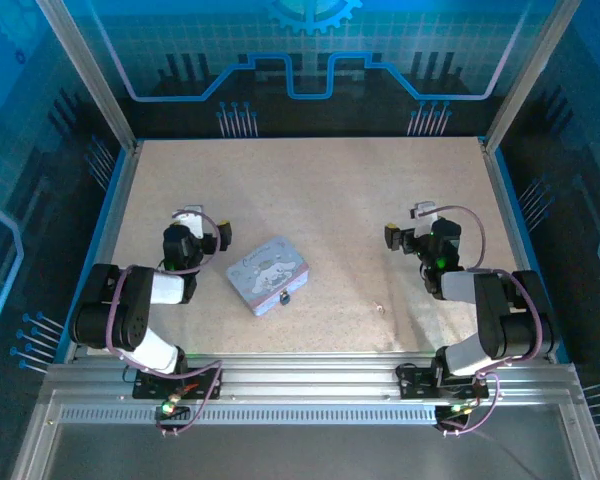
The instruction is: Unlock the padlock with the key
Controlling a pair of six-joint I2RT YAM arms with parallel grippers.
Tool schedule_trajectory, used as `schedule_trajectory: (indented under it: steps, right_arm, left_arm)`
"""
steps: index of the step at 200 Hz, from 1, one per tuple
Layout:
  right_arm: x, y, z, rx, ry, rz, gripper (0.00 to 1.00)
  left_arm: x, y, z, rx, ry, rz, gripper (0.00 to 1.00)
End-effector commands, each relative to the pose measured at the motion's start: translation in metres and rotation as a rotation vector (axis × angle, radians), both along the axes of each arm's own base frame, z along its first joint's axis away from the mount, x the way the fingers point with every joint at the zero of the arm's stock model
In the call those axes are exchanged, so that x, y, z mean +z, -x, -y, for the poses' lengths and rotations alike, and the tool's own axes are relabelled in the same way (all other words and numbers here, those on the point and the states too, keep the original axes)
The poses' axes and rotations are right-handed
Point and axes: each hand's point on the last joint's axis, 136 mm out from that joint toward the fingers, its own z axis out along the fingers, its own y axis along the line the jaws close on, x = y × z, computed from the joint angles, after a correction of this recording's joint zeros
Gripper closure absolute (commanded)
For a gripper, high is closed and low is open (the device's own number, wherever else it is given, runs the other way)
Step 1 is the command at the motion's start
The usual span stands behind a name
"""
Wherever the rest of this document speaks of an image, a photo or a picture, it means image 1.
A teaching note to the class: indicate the pastel cartoon tin box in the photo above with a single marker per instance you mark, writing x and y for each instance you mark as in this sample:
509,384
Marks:
265,272

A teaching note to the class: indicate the small metal key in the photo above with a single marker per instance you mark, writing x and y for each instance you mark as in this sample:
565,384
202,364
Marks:
379,306

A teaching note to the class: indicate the small blue padlock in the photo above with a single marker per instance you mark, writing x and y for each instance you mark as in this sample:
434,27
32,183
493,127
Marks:
284,299

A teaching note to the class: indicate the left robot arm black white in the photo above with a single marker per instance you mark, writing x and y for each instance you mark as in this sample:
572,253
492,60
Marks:
130,330

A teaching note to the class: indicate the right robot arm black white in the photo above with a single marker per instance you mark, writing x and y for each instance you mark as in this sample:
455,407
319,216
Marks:
505,325

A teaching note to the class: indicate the blue table edge strip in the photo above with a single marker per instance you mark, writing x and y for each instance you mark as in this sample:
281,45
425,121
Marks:
95,240
517,210

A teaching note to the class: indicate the grey metal sheet panel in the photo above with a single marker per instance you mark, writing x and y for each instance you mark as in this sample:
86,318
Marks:
305,452

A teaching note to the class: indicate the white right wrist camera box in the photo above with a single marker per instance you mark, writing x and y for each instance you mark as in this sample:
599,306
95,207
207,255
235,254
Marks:
424,215

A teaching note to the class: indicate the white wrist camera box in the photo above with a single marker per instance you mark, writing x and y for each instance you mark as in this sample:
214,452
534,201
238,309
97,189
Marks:
424,215
192,217

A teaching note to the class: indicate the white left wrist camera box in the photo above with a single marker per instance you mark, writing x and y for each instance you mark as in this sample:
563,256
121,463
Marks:
192,217

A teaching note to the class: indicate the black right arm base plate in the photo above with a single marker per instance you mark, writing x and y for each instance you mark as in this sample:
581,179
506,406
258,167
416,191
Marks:
420,382

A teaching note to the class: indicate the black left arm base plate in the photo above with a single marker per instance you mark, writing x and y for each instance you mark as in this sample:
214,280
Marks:
150,385

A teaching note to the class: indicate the aluminium frame rail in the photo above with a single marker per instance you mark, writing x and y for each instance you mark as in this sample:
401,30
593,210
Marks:
310,372

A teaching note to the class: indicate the aluminium frame post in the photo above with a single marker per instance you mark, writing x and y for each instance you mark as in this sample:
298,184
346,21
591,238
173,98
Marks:
525,75
95,80

